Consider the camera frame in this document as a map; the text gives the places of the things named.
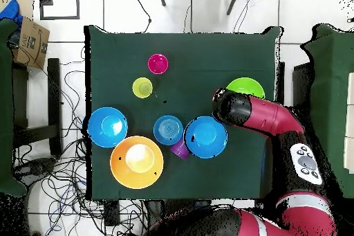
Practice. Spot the grey pedestal foot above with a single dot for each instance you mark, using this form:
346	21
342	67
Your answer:
36	168

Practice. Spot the printed cardboard box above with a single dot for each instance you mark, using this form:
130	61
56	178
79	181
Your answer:
30	45

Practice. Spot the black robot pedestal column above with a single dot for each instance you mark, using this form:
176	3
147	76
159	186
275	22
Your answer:
156	208

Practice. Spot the blue bag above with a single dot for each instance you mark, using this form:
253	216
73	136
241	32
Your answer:
11	11

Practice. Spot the black floor box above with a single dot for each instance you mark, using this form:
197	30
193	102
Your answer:
112	213

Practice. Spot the large green plastic bowl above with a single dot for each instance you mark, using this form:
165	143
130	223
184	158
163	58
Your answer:
246	86

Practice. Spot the green cloth on side table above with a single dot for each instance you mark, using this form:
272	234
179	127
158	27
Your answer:
5	108
332	81

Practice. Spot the plain cardboard box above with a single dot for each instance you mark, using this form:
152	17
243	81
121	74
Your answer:
26	6

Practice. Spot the purple plastic cup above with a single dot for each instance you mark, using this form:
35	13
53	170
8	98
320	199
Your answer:
180	150

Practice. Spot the large yellow plastic bowl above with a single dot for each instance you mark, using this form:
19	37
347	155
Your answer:
137	161

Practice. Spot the large blue plastic bowl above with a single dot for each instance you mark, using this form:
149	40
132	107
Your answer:
206	137
107	127

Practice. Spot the dark green tablecloth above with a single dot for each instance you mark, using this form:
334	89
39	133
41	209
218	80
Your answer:
235	53

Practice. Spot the red plastic cup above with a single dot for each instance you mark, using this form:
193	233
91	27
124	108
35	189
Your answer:
158	63

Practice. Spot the small blue flat-bottomed bowl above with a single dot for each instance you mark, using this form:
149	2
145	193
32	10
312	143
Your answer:
168	130

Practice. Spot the black stool frame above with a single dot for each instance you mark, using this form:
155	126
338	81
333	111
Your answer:
54	94

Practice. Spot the yellow ribbed plastic cup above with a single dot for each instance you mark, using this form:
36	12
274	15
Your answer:
142	87

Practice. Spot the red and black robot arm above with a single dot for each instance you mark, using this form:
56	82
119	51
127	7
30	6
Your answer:
265	117

